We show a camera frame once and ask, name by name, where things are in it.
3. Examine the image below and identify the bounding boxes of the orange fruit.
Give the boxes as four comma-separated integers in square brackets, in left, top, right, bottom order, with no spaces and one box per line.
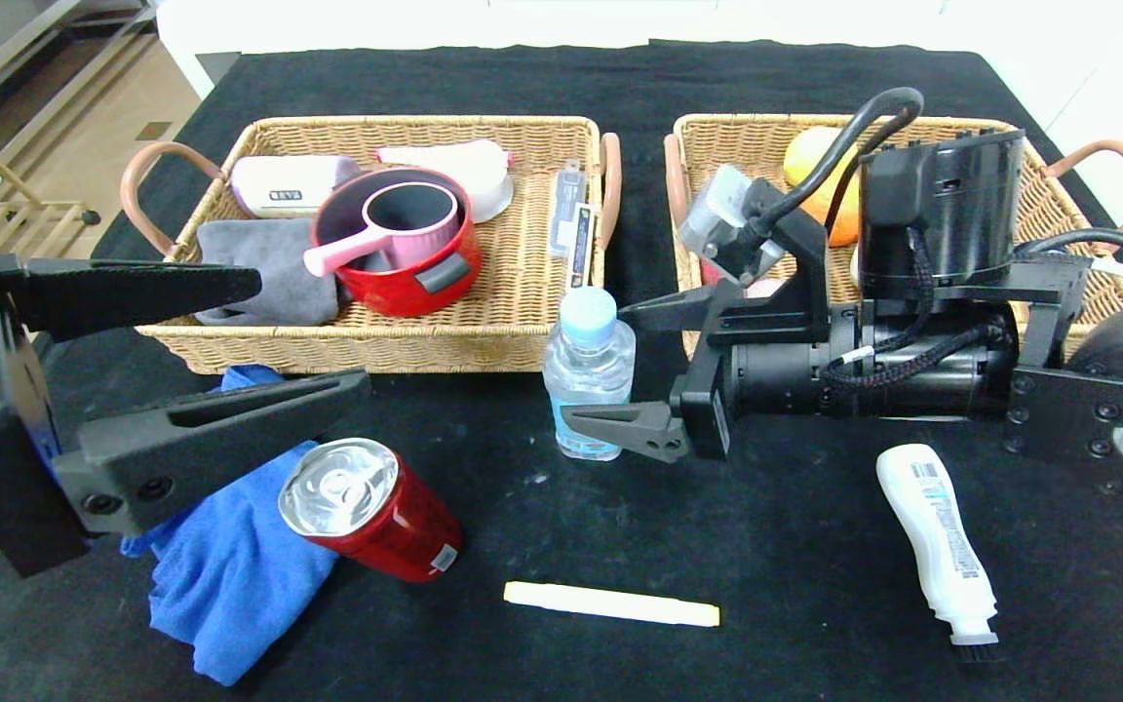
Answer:
[820,180,861,248]

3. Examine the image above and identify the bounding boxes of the cream marker pen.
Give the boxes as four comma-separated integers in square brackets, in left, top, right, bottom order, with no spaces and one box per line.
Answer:
[503,581,721,629]

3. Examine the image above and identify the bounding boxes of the white brush-tip bottle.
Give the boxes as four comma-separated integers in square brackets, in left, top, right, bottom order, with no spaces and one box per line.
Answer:
[875,444,1001,666]

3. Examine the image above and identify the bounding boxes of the red soda can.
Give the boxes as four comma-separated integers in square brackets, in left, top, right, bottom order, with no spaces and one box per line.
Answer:
[278,438,466,584]

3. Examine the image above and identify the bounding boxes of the white tube pink cap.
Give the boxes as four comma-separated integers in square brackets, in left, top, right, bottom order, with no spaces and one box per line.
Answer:
[376,139,516,172]

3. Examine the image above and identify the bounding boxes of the black table cloth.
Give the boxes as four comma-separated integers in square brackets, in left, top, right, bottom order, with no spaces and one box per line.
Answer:
[0,41,1123,702]

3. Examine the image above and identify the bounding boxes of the red cooking pot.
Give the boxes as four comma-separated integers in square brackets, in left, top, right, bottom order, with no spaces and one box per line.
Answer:
[310,167,483,319]

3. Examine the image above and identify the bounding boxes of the blue microfibre cloth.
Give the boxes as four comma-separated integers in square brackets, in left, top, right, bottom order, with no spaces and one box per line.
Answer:
[121,365,340,686]

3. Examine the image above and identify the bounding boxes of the wooden rack on wheels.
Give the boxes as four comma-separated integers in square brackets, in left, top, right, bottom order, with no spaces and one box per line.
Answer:
[0,146,102,254]

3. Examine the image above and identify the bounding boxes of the wicker basket brown handles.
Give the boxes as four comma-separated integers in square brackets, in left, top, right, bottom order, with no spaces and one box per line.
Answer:
[664,112,1123,367]
[120,115,624,376]

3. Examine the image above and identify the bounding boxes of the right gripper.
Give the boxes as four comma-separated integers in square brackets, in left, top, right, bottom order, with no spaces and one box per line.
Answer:
[561,278,861,463]

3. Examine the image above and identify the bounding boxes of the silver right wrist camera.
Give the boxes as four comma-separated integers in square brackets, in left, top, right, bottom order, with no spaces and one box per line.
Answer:
[678,164,787,286]

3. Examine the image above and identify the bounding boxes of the white cylindrical pouch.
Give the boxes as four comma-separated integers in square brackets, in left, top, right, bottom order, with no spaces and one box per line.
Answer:
[229,155,363,219]

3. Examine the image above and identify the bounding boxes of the grey wooden shelf unit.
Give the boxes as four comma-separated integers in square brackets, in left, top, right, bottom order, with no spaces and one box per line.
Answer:
[0,0,168,167]

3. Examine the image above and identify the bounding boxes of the black cable white tag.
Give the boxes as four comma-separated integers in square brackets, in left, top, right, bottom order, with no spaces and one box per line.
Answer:
[1015,227,1123,298]

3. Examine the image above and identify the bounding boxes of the clear water bottle blue cap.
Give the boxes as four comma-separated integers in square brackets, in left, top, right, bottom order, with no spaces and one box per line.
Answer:
[542,287,638,462]

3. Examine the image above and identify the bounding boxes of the pink saucepan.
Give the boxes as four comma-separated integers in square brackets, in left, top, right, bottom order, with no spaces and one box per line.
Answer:
[303,181,462,279]

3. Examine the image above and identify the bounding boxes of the yellow lemon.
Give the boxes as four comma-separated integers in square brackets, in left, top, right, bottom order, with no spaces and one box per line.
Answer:
[782,126,860,188]

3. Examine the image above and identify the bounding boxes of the black camera cable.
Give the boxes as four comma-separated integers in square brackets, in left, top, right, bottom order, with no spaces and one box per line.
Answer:
[761,86,925,245]

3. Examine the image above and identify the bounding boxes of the grey cloth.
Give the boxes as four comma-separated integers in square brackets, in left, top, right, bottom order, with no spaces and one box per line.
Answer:
[193,217,340,328]

